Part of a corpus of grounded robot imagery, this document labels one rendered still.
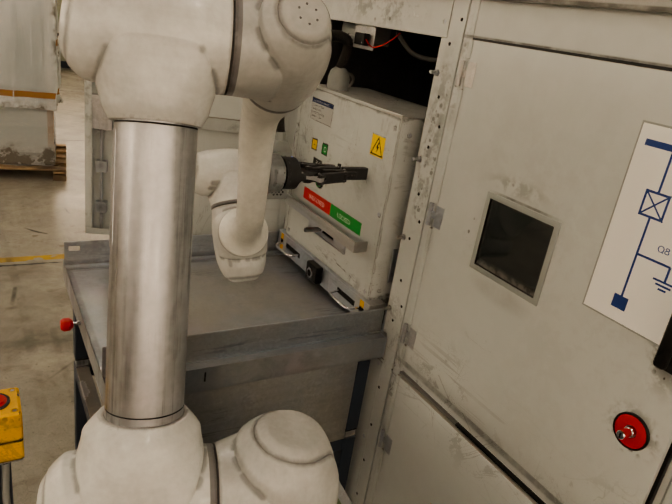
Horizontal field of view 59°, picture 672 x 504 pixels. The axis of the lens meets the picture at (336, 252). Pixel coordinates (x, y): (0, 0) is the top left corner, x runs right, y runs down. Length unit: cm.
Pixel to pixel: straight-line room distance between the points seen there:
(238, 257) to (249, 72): 56
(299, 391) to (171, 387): 73
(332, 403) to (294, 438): 75
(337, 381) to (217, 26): 102
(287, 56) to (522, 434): 82
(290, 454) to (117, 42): 54
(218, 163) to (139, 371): 61
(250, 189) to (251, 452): 47
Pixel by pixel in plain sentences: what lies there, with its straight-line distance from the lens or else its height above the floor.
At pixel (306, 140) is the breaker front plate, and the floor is 123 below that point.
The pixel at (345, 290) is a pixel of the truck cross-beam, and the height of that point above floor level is 91.
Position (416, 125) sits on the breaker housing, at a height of 137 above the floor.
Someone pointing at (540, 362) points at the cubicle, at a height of 106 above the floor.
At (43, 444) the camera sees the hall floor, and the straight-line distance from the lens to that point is 249.
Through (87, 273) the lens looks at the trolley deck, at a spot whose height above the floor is 85.
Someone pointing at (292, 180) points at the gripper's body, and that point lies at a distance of 136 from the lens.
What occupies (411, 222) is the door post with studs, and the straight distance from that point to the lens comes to 141.
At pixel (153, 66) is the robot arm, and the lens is 73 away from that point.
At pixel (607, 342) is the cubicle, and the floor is 116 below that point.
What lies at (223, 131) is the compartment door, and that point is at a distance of 190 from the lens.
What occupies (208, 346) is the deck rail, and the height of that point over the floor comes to 88.
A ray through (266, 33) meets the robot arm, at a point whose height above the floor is 155.
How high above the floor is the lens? 157
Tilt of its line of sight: 21 degrees down
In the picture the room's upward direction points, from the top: 9 degrees clockwise
